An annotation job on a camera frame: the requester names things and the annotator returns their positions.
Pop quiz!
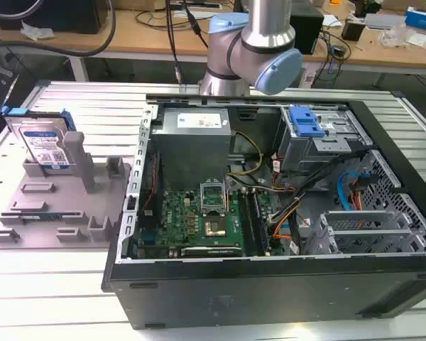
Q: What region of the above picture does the grey parts rack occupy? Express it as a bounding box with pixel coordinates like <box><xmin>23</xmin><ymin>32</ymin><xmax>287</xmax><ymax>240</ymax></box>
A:
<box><xmin>0</xmin><ymin>131</ymin><xmax>133</xmax><ymax>251</ymax></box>

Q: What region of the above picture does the silver drive cage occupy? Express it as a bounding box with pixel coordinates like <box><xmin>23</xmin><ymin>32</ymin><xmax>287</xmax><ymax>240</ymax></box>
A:
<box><xmin>280</xmin><ymin>105</ymin><xmax>373</xmax><ymax>175</ymax></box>

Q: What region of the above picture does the metal disk bay bracket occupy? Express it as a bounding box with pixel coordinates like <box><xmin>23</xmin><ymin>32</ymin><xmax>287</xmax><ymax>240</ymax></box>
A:
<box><xmin>319</xmin><ymin>210</ymin><xmax>426</xmax><ymax>255</ymax></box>

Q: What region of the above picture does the blue and white box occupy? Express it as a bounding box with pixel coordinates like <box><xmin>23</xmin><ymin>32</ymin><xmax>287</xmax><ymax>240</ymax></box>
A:
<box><xmin>405</xmin><ymin>6</ymin><xmax>426</xmax><ymax>31</ymax></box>

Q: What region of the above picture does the blue drive bay latch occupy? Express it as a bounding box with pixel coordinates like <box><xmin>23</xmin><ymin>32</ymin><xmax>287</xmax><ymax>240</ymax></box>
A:
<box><xmin>288</xmin><ymin>104</ymin><xmax>324</xmax><ymax>139</ymax></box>

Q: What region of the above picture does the grey power supply unit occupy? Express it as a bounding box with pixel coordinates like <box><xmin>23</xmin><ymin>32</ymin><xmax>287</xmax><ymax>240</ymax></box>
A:
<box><xmin>151</xmin><ymin>107</ymin><xmax>231</xmax><ymax>191</ymax></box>

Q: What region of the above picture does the black RAM slot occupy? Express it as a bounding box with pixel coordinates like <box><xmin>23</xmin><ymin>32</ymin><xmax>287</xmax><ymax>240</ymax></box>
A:
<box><xmin>239</xmin><ymin>191</ymin><xmax>270</xmax><ymax>256</ymax></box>

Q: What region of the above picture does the black graphics card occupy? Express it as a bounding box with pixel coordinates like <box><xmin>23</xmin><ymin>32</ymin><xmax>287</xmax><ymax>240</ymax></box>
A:
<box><xmin>180</xmin><ymin>246</ymin><xmax>243</xmax><ymax>258</ymax></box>

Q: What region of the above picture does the metal socket cover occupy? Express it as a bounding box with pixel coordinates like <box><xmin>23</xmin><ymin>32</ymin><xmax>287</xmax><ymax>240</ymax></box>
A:
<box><xmin>197</xmin><ymin>179</ymin><xmax>226</xmax><ymax>218</ymax></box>

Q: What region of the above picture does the CPU socket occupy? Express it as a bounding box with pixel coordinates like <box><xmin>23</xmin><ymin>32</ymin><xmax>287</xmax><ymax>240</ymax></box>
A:
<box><xmin>204</xmin><ymin>218</ymin><xmax>229</xmax><ymax>238</ymax></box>

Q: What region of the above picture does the wooden desk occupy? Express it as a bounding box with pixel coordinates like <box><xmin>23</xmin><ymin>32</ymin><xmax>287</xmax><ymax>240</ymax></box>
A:
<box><xmin>0</xmin><ymin>0</ymin><xmax>426</xmax><ymax>66</ymax></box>

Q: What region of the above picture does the thick black cable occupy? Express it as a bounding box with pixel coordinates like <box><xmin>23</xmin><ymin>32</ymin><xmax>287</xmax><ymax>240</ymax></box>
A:
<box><xmin>0</xmin><ymin>0</ymin><xmax>117</xmax><ymax>58</ymax></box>

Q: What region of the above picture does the blue SATA wire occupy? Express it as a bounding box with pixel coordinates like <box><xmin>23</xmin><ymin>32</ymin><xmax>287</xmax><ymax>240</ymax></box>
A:
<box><xmin>336</xmin><ymin>170</ymin><xmax>371</xmax><ymax>213</ymax></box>

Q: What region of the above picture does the hard disk in blue carrier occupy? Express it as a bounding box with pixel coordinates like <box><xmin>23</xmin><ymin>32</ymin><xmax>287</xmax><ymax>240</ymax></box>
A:
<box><xmin>1</xmin><ymin>107</ymin><xmax>75</xmax><ymax>168</ymax></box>

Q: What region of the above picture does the green motherboard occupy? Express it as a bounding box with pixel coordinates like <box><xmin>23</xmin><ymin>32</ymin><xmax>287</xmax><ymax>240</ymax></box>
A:
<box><xmin>137</xmin><ymin>188</ymin><xmax>271</xmax><ymax>257</ymax></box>

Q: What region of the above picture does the black open PC case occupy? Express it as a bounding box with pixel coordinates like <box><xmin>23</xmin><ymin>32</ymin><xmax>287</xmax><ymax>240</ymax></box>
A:
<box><xmin>102</xmin><ymin>93</ymin><xmax>426</xmax><ymax>330</ymax></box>

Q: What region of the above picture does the orange wire bundle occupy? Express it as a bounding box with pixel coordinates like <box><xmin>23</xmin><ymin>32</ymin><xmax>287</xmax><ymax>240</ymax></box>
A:
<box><xmin>350</xmin><ymin>190</ymin><xmax>366</xmax><ymax>214</ymax></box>

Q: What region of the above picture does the black equipment case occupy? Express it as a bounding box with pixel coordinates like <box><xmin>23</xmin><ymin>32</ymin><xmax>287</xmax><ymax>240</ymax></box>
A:
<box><xmin>0</xmin><ymin>0</ymin><xmax>107</xmax><ymax>35</ymax></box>

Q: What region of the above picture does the black box on desk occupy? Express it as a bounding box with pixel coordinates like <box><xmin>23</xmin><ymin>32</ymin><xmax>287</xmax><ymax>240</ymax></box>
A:
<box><xmin>289</xmin><ymin>3</ymin><xmax>324</xmax><ymax>55</ymax></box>

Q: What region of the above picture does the yellow black power wire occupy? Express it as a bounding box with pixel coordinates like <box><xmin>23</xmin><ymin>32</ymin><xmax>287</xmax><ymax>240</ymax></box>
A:
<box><xmin>225</xmin><ymin>131</ymin><xmax>264</xmax><ymax>177</ymax></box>

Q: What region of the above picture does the small black cube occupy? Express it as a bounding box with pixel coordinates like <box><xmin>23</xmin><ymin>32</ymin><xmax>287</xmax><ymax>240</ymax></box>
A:
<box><xmin>342</xmin><ymin>18</ymin><xmax>366</xmax><ymax>41</ymax></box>

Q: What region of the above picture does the RAM stick in rack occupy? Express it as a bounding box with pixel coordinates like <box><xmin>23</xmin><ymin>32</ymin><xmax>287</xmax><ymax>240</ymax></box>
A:
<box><xmin>19</xmin><ymin>211</ymin><xmax>81</xmax><ymax>220</ymax></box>

